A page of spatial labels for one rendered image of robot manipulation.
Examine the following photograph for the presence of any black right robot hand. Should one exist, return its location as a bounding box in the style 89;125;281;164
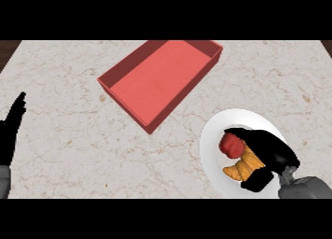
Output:
222;127;300;193

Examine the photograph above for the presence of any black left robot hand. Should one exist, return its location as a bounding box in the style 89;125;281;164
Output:
0;91;28;171

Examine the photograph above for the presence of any orange croissant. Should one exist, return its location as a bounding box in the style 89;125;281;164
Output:
221;143;266;182

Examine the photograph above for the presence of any white plate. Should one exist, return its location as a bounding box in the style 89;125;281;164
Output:
197;107;292;200

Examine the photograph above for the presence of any red cardboard box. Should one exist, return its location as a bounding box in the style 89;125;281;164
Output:
95;40;224;135

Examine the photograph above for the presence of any red fruit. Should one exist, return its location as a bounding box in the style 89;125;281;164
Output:
218;132;246;160

